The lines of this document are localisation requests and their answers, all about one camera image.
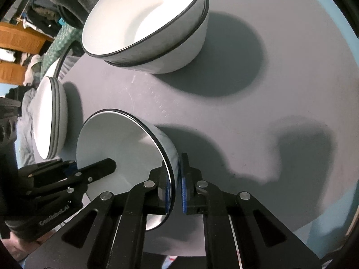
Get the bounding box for white bowl with black rim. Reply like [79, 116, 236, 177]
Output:
[104, 0, 210, 75]
[81, 0, 210, 58]
[76, 109, 180, 232]

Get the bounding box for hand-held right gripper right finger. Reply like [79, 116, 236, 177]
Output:
[179, 153, 322, 269]

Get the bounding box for person's left hand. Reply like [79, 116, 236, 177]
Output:
[4, 224, 37, 261]

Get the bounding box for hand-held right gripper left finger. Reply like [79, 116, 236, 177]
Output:
[24, 167, 172, 269]

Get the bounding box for dark hanging clothes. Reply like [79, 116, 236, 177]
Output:
[26, 0, 61, 34]

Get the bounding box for white plate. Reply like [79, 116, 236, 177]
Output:
[34, 76, 61, 160]
[52, 78, 68, 157]

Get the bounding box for wooden cabinet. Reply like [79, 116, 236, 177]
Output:
[0, 22, 54, 85]

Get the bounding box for pale clothes pile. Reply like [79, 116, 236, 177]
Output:
[24, 54, 42, 86]

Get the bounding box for green checkered cloth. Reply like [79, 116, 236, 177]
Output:
[43, 24, 82, 65]

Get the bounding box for grey duvet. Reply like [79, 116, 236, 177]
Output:
[20, 88, 38, 166]

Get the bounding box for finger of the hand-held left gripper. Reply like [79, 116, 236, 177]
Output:
[66, 158, 117, 189]
[18, 159, 77, 186]

